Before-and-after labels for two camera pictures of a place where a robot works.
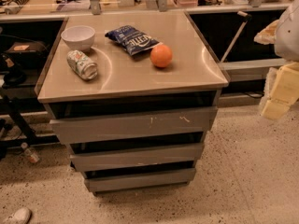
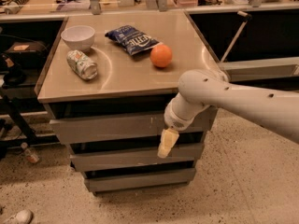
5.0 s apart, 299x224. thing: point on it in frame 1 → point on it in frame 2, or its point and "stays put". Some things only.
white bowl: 78,38 stays put
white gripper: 288,36 → 174,119
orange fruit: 161,56 stays put
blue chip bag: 132,39 stays put
